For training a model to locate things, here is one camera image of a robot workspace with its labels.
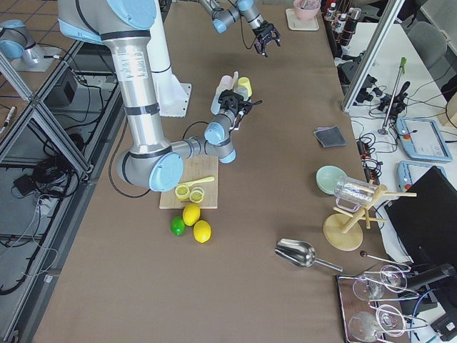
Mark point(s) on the blue teach pendant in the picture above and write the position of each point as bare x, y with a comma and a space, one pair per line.
422, 140
408, 172

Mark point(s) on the lemon slice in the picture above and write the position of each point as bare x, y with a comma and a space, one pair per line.
196, 195
182, 192

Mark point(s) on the grey folded cloth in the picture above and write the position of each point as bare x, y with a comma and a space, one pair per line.
329, 137

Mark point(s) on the green bowl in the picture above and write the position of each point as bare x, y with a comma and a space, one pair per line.
327, 178

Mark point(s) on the wooden mug tree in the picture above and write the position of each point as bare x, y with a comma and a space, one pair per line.
343, 231

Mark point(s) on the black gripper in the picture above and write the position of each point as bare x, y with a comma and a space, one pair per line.
228, 102
263, 32

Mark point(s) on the yellow plastic knife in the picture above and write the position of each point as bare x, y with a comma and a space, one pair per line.
197, 181

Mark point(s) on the metal reacher rod green tip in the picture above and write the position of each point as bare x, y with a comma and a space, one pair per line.
401, 70

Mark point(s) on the wine glass rack tray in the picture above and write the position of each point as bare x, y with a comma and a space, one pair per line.
350, 304

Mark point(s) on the wine glass lower left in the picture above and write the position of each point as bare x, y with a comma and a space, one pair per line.
364, 327

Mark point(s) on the white pedestal column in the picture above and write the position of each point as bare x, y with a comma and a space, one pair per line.
172, 95

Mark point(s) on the yellow lemon lower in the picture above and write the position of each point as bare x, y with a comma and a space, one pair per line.
202, 231

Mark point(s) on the clear glass pitcher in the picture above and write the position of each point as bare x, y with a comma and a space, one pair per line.
351, 194

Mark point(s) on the aluminium frame post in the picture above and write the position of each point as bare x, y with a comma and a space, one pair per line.
379, 35

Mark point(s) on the pink bowl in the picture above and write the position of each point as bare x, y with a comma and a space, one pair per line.
306, 9

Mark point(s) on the metal scoop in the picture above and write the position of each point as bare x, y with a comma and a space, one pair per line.
301, 254

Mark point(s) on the grey office chair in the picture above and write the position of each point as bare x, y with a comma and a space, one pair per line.
428, 41

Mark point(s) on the white wire cup rack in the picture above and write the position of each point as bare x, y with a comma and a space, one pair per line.
236, 121

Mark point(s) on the yellow lemon upper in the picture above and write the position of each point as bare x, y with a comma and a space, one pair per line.
191, 214

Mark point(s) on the wine glass upper left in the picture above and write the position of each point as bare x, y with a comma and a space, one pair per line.
367, 289

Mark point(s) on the grey cup on rack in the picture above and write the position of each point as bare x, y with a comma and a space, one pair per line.
244, 91

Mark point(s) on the blue teach pendant lower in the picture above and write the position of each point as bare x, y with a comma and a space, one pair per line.
408, 172

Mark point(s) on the pink cup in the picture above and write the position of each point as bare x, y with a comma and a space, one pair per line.
226, 83

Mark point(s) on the green lime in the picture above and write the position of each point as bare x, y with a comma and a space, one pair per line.
178, 226

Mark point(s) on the blue teach pendant upper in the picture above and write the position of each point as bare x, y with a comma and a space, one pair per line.
422, 140

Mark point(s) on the black power strip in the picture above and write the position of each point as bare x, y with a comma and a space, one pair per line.
371, 167

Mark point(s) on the beige tray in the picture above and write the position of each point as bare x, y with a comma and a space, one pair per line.
296, 24

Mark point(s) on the yellow cup on rack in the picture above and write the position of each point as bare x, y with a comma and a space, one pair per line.
245, 82

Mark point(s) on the black laptop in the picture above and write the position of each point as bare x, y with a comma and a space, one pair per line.
426, 223

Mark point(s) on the wine glass lower right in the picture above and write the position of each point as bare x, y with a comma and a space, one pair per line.
390, 320

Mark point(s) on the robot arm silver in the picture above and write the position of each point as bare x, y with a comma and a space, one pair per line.
152, 161
222, 19

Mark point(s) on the wine glass upper right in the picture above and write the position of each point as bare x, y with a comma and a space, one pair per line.
393, 278

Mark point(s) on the yellow lemon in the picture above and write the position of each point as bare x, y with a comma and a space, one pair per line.
202, 231
191, 214

